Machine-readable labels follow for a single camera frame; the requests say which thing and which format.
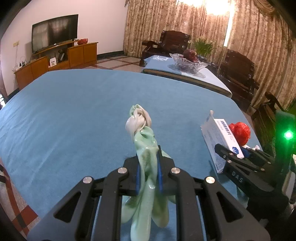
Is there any blue and white tablecloth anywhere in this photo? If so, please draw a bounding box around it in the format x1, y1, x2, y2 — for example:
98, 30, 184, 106
141, 55, 233, 98

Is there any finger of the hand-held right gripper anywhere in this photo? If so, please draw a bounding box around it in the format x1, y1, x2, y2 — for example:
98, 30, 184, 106
242, 147, 276, 173
215, 144, 278, 198

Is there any floral beige curtain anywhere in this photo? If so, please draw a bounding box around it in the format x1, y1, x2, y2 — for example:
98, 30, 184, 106
122, 0, 296, 110

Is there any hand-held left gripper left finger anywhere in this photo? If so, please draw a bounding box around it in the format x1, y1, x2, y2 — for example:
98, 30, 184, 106
27, 156, 141, 241

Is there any draped curtain valance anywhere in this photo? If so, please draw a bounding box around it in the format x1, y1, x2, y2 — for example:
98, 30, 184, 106
253, 0, 290, 17

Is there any dark wooden side table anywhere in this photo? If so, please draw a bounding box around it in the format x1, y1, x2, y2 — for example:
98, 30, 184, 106
199, 55, 219, 70

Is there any green rubber glove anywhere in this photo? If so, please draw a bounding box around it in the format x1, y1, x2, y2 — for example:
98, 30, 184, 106
120, 104, 175, 241

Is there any green potted plant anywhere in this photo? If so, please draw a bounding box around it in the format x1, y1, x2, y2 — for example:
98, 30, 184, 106
188, 37, 216, 57

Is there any large blue tablecloth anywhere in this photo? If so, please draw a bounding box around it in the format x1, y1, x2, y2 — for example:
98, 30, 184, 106
0, 69, 263, 241

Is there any power strip with chargers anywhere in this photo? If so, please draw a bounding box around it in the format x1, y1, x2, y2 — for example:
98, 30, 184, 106
14, 55, 31, 70

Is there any glass fruit bowl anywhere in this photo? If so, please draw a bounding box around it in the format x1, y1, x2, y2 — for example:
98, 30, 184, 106
169, 52, 209, 75

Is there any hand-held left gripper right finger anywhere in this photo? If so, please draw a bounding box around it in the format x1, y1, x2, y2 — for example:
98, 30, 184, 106
157, 145, 271, 241

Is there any wooden television cabinet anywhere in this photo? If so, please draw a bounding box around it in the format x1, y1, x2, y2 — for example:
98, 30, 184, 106
14, 42, 99, 91

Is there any dark wooden armchair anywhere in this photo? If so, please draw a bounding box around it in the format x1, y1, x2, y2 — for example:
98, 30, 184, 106
218, 49, 261, 112
140, 30, 191, 68

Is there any white box with blue print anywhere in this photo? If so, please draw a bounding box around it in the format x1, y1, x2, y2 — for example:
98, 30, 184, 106
200, 110, 246, 174

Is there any flat screen television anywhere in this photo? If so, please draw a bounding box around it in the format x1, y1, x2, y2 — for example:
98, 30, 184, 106
31, 14, 79, 54

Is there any dark wooden sofa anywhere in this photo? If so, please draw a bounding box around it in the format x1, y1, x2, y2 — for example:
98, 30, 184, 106
251, 91, 296, 151

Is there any red crumpled plastic bag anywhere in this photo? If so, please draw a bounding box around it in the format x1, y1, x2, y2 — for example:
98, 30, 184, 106
229, 122, 251, 147

